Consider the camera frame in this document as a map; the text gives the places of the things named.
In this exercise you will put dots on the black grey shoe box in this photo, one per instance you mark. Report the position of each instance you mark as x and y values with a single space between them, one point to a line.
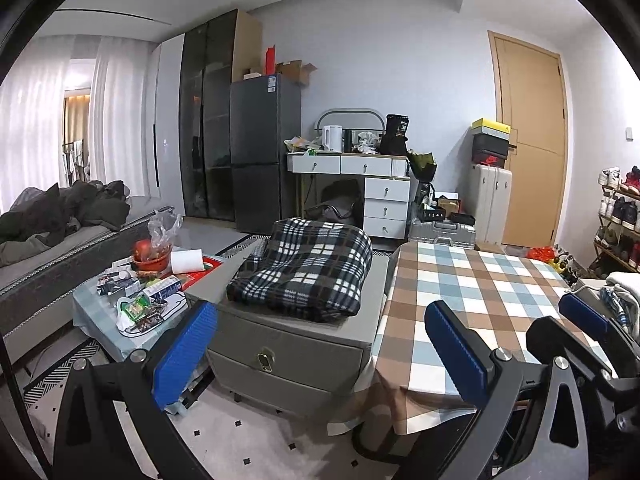
490 142

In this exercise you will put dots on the white blue checked garment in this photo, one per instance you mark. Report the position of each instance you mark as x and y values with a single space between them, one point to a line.
620 310

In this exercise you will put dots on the black printed bag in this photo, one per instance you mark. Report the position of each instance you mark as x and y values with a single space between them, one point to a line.
395 135

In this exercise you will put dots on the dark wrapped bouquet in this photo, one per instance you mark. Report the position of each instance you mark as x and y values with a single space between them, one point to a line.
422 165

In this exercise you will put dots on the dark grey fridge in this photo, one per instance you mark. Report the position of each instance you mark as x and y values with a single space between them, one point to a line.
265 160

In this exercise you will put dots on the slim red box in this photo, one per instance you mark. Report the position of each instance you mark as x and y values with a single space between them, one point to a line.
270 60

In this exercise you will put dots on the yellow shoe box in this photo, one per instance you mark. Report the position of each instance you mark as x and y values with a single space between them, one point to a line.
492 126

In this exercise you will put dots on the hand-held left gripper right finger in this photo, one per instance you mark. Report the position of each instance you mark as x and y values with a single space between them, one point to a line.
457 355

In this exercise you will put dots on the red black shoe box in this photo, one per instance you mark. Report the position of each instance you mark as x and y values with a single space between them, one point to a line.
490 158

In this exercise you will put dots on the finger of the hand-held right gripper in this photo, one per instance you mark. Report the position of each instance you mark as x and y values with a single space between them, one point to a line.
550 335
582 310

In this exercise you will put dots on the dark clothes heap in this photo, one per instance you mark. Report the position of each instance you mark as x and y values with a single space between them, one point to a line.
65 210

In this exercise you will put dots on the green snack packet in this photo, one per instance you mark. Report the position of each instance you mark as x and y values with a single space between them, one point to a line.
137 310

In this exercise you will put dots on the clear plastic bag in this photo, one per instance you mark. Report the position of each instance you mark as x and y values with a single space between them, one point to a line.
162 227

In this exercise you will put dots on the beige curtain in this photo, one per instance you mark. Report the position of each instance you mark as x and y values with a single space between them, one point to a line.
75 120

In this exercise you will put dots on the black thermos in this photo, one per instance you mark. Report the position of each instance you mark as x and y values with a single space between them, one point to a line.
349 141

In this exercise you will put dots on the black yellow object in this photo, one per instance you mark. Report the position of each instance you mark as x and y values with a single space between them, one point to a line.
565 265

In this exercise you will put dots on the silver suitcase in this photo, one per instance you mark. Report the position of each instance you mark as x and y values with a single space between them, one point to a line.
442 235

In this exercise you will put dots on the white suitcase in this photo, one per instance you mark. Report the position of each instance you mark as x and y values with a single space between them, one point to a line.
490 205

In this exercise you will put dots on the white electric kettle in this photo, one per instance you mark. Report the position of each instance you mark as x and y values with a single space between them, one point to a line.
331 139

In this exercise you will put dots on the black boxes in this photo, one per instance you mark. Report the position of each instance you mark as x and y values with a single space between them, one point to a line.
450 210

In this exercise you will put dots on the tall cardboard box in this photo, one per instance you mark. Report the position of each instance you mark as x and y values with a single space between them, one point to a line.
247 45

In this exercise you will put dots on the white wardrobe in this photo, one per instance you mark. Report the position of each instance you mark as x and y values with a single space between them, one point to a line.
167 125

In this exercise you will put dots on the light wooden door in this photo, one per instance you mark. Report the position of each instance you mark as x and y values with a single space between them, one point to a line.
530 135

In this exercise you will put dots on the grey sofa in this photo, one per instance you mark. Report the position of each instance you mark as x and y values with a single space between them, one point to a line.
55 270

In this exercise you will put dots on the black glass cabinet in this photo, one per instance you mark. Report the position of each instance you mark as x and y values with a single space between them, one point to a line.
207 120

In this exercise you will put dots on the black white plaid jacket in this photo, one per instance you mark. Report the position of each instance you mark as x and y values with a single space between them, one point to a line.
310 265

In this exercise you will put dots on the white drawer desk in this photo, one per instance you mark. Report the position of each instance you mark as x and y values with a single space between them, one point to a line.
385 195

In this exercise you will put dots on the checkered tablecloth table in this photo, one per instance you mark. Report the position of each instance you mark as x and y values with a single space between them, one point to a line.
450 280

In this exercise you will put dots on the grey nightstand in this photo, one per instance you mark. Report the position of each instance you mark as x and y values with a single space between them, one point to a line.
280 330

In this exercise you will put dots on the shoe rack with shoes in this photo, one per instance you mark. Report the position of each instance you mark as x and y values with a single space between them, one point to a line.
620 220

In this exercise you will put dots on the dark bag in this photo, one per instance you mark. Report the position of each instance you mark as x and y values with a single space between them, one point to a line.
340 202

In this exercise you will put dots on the grey arched mirror frame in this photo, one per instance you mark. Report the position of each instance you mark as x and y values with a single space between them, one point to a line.
350 111

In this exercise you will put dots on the red plastic bag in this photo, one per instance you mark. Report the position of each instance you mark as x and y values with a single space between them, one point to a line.
540 253

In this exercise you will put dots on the white paper sheet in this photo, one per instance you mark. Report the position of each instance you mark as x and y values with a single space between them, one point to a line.
186 261

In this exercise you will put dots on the coffee table with blue cover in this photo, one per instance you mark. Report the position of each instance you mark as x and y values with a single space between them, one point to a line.
95 320

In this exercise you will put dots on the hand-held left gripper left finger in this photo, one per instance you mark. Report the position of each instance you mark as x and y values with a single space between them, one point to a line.
182 355

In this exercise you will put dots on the open cardboard box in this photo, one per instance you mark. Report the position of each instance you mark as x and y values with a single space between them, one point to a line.
297 74

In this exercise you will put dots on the red fruit bowl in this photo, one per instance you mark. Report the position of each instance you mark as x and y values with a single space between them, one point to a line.
150 260

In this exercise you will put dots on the white sheer curtain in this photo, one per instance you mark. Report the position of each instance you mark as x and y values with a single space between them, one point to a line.
120 120

